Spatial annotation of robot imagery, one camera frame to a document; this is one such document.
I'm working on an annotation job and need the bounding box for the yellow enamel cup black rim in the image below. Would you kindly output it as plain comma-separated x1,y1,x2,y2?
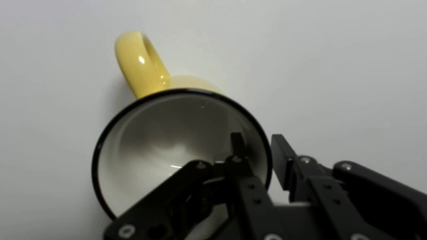
91,30,274,221

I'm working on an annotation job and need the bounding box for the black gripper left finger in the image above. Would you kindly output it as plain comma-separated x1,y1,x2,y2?
103,130,287,240

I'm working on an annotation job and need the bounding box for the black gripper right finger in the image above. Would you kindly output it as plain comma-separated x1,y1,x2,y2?
271,133,427,240

